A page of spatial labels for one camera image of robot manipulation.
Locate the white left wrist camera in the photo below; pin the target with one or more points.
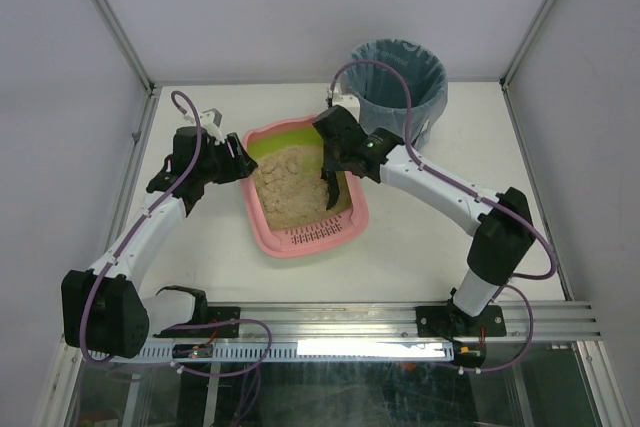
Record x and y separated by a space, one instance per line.
210 121

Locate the aluminium left frame post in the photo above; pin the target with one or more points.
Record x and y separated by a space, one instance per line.
124 44

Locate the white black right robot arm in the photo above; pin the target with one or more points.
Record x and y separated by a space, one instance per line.
499 242

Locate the pink cat litter box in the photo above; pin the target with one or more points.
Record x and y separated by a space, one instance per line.
307 238

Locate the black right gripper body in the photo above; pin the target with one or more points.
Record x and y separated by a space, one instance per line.
335 159

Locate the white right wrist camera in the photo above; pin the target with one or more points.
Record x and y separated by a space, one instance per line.
337 97

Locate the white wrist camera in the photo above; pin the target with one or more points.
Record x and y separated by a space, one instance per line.
337 97
210 121

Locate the black bin with blue liner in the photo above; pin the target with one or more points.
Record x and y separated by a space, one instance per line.
381 96

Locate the aluminium frame post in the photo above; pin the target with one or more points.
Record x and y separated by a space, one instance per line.
540 17
124 44

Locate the black slotted litter scoop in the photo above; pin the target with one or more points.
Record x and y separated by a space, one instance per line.
333 188

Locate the beige pellet cat litter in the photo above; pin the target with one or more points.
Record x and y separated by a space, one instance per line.
290 188

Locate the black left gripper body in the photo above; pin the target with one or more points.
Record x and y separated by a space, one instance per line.
236 158

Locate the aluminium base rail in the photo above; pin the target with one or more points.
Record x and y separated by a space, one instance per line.
547 321

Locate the white slotted cable duct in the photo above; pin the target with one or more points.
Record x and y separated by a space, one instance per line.
307 350

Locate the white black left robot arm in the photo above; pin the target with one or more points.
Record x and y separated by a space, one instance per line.
103 311

